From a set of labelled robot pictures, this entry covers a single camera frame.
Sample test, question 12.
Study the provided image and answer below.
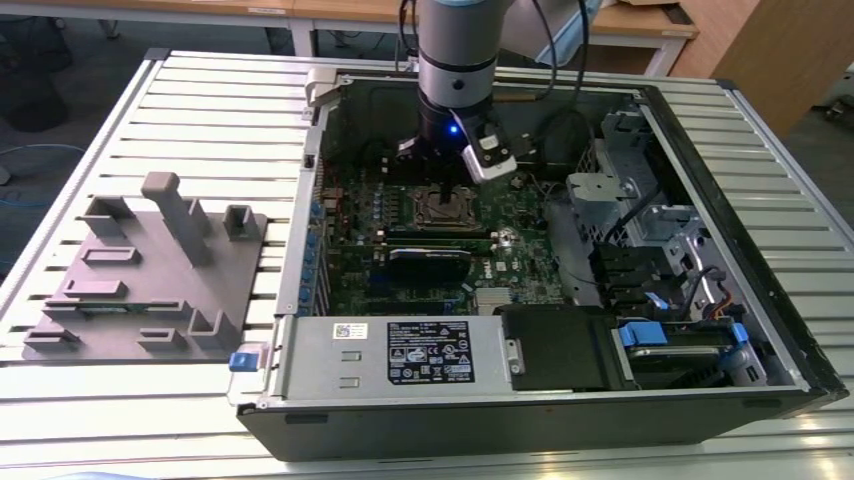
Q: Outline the grey parts rack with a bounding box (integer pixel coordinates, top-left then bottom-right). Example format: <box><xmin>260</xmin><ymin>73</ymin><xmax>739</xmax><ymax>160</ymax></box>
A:
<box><xmin>19</xmin><ymin>171</ymin><xmax>272</xmax><ymax>362</ymax></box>

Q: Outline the black open PC case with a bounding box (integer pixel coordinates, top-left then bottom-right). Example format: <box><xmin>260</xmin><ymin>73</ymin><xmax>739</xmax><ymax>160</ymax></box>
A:
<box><xmin>225</xmin><ymin>67</ymin><xmax>850</xmax><ymax>463</ymax></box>

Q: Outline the black plastic disk bay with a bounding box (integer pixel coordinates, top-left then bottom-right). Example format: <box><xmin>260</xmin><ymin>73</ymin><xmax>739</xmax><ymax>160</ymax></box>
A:
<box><xmin>587</xmin><ymin>245</ymin><xmax>679</xmax><ymax>309</ymax></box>

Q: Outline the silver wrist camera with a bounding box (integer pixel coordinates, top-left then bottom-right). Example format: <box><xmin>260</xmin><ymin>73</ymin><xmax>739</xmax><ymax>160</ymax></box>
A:
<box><xmin>459</xmin><ymin>119</ymin><xmax>520</xmax><ymax>184</ymax></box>

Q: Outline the silver CPU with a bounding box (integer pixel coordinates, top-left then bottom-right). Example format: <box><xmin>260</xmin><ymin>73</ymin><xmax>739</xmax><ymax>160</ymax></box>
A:
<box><xmin>426</xmin><ymin>192</ymin><xmax>470</xmax><ymax>221</ymax></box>

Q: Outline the CPU socket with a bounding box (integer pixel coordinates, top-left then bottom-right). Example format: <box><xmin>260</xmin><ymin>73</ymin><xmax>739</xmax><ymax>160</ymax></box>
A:
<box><xmin>408</xmin><ymin>183</ymin><xmax>488</xmax><ymax>233</ymax></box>

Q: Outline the black fan shroud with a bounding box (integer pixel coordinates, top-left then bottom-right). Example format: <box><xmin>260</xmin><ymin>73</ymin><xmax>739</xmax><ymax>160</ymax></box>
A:
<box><xmin>496</xmin><ymin>304</ymin><xmax>626</xmax><ymax>394</ymax></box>

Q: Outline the black power cable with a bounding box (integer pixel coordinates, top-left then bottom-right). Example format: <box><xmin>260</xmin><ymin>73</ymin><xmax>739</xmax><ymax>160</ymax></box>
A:
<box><xmin>599</xmin><ymin>182</ymin><xmax>666</xmax><ymax>249</ymax></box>

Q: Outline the silver metal drive cage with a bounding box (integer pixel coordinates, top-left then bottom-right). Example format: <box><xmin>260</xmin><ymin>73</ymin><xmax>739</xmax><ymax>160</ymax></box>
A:
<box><xmin>564</xmin><ymin>107</ymin><xmax>719</xmax><ymax>301</ymax></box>

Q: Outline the black graphics card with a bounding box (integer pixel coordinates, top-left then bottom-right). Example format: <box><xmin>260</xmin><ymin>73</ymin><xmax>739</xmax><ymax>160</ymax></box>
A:
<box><xmin>384</xmin><ymin>246</ymin><xmax>474</xmax><ymax>290</ymax></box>

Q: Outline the dark office chair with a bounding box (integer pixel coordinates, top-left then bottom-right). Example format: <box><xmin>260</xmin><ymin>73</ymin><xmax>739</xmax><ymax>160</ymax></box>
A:
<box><xmin>0</xmin><ymin>14</ymin><xmax>75</xmax><ymax>134</ymax></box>

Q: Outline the green motherboard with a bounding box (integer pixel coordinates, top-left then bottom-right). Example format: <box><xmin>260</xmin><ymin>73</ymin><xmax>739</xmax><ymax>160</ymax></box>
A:
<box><xmin>318</xmin><ymin>158</ymin><xmax>592</xmax><ymax>321</ymax></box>

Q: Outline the wooden desk white frame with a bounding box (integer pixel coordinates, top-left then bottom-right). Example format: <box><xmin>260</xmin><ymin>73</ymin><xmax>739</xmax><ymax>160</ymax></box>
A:
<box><xmin>292</xmin><ymin>0</ymin><xmax>700</xmax><ymax>77</ymax></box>
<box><xmin>36</xmin><ymin>0</ymin><xmax>299</xmax><ymax>40</ymax></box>

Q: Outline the metal socket cover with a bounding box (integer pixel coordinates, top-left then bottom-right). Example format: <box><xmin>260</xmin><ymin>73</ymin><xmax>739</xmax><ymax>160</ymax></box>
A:
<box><xmin>411</xmin><ymin>184</ymin><xmax>487</xmax><ymax>232</ymax></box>

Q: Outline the silver chipset heat sink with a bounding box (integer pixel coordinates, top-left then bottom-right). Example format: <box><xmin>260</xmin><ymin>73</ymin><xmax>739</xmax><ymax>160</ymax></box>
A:
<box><xmin>474</xmin><ymin>286</ymin><xmax>516</xmax><ymax>307</ymax></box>

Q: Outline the wooden cabinet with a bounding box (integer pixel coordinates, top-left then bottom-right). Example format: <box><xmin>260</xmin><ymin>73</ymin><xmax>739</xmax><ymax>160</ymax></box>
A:
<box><xmin>670</xmin><ymin>0</ymin><xmax>854</xmax><ymax>141</ymax></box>

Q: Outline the silver power supply unit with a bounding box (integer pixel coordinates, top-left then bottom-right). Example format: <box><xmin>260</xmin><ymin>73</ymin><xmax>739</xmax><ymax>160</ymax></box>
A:
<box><xmin>263</xmin><ymin>314</ymin><xmax>527</xmax><ymax>407</ymax></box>

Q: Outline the hard disk in blue carrier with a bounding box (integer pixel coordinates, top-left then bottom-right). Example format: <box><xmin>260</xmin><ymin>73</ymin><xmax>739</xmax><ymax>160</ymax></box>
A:
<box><xmin>612</xmin><ymin>318</ymin><xmax>759</xmax><ymax>391</ymax></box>

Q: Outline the green RAM stick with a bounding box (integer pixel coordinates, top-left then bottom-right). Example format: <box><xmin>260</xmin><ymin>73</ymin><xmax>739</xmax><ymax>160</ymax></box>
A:
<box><xmin>77</xmin><ymin>302</ymin><xmax>148</xmax><ymax>315</ymax></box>
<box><xmin>384</xmin><ymin>238</ymin><xmax>499</xmax><ymax>250</ymax></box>

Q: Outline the grey case release latch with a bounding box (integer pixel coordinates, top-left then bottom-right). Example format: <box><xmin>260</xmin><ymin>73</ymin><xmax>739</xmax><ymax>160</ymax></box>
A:
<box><xmin>303</xmin><ymin>68</ymin><xmax>343</xmax><ymax>109</ymax></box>

